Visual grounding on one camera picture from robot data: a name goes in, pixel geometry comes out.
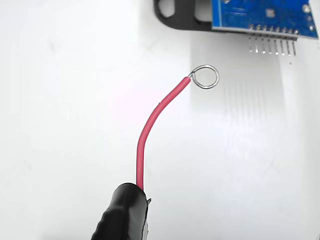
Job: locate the blue printed circuit board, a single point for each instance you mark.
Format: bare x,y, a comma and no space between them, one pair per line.
262,15

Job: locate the black 3D printed bracket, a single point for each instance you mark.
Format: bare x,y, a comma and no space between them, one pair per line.
180,20

